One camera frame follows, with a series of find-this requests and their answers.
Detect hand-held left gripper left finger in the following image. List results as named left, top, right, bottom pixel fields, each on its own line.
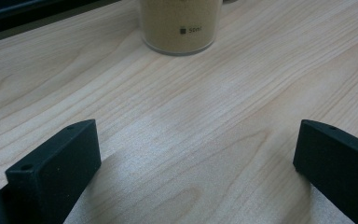
left=0, top=119, right=103, bottom=224

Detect glass beaker with tan powder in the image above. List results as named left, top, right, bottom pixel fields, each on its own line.
left=138, top=0, right=224, bottom=57

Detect dark bar beside table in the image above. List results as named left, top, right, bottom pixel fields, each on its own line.
left=0, top=0, right=122, bottom=47

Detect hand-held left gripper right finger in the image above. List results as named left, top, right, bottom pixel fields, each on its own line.
left=293, top=119, right=358, bottom=224

